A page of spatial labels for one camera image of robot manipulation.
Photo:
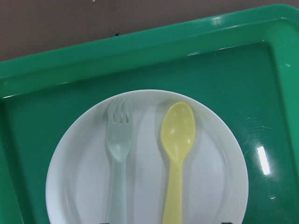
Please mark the yellow plastic spoon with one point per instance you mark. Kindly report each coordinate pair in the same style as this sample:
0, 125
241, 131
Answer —
177, 136

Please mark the green plastic tray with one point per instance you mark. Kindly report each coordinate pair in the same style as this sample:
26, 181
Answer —
242, 65

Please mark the white round plate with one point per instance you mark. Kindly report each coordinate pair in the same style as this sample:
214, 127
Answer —
215, 179

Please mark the pale green plastic fork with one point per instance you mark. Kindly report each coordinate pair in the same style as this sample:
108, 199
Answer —
119, 143

